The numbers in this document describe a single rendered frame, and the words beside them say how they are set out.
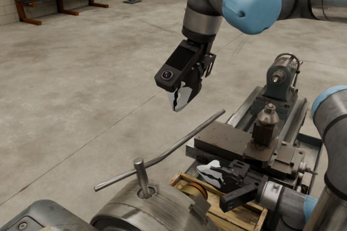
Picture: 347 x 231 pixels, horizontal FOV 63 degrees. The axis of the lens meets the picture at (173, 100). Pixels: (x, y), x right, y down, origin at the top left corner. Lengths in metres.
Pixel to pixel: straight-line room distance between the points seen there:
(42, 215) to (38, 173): 2.08
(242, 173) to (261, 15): 0.55
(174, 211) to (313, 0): 0.46
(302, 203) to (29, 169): 2.33
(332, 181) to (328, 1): 0.34
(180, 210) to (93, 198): 1.77
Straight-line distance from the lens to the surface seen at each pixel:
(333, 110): 0.68
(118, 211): 0.64
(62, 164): 2.73
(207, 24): 0.56
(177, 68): 0.56
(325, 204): 0.69
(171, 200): 0.64
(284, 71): 1.60
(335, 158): 0.63
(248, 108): 1.70
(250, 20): 0.44
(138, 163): 0.60
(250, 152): 1.13
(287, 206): 0.87
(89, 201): 2.35
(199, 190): 0.83
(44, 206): 0.66
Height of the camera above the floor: 1.72
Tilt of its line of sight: 30 degrees down
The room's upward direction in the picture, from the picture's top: straight up
